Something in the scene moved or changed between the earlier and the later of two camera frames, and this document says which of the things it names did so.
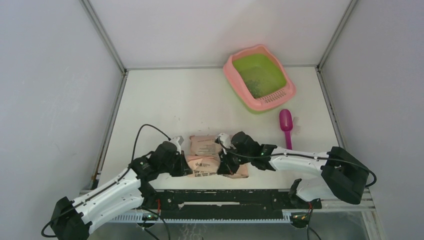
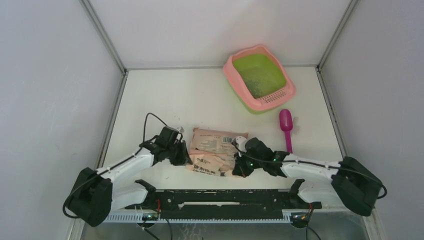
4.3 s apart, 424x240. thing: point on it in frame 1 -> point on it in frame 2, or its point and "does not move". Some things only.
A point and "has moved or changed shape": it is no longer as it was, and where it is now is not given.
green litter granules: (261, 84) does not move
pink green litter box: (257, 80) does not move
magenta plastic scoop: (286, 123) does not move
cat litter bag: (204, 156) has moved or changed shape
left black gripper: (184, 169) -> (184, 158)
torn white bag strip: (296, 126) does not move
